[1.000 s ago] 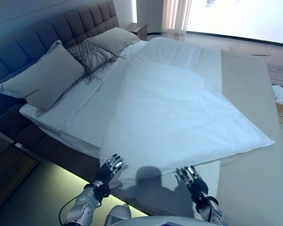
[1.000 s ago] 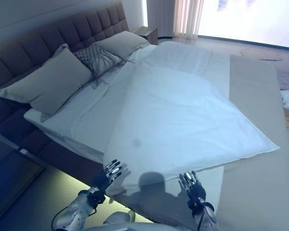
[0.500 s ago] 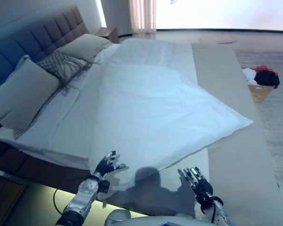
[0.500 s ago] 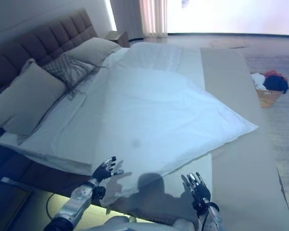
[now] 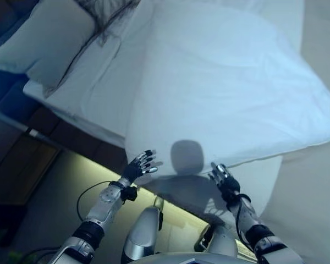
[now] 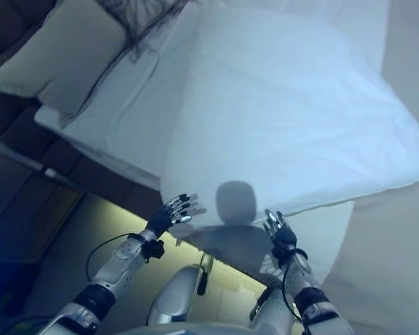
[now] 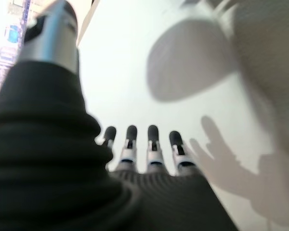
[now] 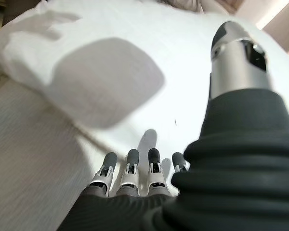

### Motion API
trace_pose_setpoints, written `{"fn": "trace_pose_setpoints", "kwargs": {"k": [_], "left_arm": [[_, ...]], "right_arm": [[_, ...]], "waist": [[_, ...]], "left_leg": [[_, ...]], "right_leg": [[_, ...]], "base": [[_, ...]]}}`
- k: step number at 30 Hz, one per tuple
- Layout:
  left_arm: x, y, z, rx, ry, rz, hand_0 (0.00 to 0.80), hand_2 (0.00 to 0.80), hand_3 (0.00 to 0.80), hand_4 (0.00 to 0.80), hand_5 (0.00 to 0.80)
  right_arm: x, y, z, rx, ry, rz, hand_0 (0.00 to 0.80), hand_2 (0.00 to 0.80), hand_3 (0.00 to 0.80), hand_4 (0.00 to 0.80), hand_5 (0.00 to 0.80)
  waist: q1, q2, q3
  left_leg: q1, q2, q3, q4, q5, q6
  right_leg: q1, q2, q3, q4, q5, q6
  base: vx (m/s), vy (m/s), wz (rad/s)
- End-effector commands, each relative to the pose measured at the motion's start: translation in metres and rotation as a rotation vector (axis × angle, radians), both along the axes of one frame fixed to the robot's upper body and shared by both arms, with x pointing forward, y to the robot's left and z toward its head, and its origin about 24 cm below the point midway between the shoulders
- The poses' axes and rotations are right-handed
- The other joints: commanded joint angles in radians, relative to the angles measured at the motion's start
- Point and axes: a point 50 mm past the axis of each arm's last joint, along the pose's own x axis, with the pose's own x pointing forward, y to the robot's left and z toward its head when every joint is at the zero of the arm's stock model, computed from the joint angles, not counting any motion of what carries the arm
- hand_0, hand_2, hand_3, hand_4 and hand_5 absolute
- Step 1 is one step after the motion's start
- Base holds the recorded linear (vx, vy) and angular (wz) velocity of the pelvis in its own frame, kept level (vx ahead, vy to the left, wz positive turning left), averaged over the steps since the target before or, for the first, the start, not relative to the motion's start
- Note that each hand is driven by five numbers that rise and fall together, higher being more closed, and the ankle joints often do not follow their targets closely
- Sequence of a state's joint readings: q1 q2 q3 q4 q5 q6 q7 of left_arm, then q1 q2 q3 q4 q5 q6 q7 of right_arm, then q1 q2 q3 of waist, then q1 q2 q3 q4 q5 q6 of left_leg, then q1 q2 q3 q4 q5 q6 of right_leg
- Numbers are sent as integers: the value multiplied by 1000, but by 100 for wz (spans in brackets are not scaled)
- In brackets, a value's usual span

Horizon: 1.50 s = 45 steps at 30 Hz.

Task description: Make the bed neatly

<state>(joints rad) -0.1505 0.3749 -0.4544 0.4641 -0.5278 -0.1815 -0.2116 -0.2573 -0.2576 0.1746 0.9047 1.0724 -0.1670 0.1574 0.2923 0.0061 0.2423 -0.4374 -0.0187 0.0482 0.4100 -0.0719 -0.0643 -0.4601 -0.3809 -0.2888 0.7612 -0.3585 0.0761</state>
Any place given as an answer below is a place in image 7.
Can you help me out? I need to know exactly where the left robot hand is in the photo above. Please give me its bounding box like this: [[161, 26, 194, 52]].
[[0, 0, 239, 231]]

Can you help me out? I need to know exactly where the large bright window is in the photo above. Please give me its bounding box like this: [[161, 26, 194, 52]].
[[0, 0, 32, 104]]

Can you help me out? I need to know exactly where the white duvet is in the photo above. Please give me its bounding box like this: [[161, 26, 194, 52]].
[[77, 0, 287, 231]]

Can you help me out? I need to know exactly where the beige woven bed runner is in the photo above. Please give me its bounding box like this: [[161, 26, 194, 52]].
[[207, 0, 289, 231]]

